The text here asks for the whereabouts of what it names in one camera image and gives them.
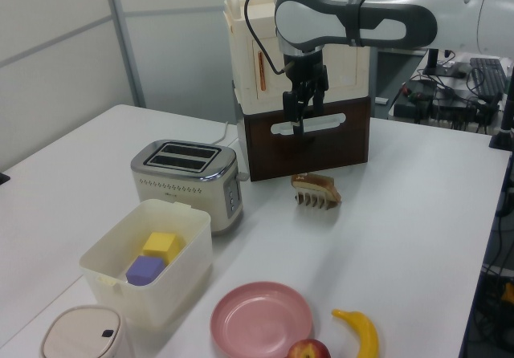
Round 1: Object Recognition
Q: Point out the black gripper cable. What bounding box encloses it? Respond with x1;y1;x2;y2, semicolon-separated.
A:
244;0;295;76

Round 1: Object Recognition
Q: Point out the black monitor stand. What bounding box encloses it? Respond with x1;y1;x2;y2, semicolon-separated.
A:
422;47;471;79

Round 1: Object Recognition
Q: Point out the brown toast bread slice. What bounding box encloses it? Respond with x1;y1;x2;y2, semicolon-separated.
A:
291;173;343;203

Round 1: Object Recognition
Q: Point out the white toaster power cord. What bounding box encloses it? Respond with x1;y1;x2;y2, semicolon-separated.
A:
208;120;230;146

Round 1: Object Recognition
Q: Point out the white plastic container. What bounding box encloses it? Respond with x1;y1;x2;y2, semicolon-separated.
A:
79;197;214;327

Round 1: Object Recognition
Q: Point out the pink plate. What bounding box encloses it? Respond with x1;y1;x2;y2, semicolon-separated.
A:
210;280;315;358

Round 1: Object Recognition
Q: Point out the black post with base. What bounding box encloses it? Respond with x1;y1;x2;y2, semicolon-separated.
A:
488;92;514;151

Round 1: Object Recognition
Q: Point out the white box handle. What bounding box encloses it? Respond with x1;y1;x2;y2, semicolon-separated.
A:
271;112;347;136

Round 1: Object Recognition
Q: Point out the yellow cube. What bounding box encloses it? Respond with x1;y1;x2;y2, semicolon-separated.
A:
141;231;180;263

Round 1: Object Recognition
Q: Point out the cream chrome two-slot toaster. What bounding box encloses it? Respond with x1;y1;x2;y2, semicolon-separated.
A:
130;139;247;237

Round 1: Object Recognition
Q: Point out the black keyboard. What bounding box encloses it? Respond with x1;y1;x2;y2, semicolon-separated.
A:
467;57;508;99

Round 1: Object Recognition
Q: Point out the purple cube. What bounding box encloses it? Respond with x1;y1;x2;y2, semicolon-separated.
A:
125;254;166;287

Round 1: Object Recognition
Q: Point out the dark brown wooden box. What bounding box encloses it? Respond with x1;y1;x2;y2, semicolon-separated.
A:
243;95;373;183

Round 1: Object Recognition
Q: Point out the cream plastic rack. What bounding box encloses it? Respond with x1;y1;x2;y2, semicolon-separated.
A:
222;0;373;116

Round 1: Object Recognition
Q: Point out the cream lidded trash bin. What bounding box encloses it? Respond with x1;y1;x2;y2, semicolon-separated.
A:
39;304;136;358

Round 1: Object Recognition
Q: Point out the yellow banana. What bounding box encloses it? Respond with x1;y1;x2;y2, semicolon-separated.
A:
331;308;380;358

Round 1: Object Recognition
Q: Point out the black cable tangle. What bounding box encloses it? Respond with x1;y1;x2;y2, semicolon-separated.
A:
395;72;504;135

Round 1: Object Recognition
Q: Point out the red apple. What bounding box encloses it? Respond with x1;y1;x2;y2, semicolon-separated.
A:
286;338;332;358

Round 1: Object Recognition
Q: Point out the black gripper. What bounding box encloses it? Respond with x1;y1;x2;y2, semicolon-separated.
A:
281;50;330;137

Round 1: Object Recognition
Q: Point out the orange cabinet strip handle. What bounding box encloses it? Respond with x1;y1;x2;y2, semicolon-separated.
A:
258;51;267;93

